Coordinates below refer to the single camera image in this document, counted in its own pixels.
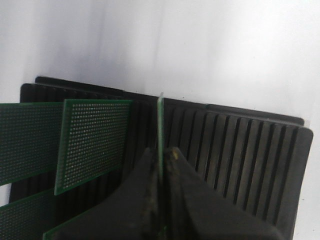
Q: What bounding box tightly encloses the black slotted board rack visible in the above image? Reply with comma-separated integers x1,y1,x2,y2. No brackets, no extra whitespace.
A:
19,77,313,240

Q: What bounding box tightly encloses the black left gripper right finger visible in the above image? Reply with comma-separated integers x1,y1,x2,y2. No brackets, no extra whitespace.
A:
163,147,284,240

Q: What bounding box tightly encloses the green perforated circuit board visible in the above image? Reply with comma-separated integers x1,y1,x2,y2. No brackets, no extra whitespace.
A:
0,189,56,240
54,99,133,196
42,221,71,240
157,92,166,240
0,102,64,185

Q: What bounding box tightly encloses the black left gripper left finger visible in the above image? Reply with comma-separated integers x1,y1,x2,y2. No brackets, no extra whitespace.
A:
53,148,160,240

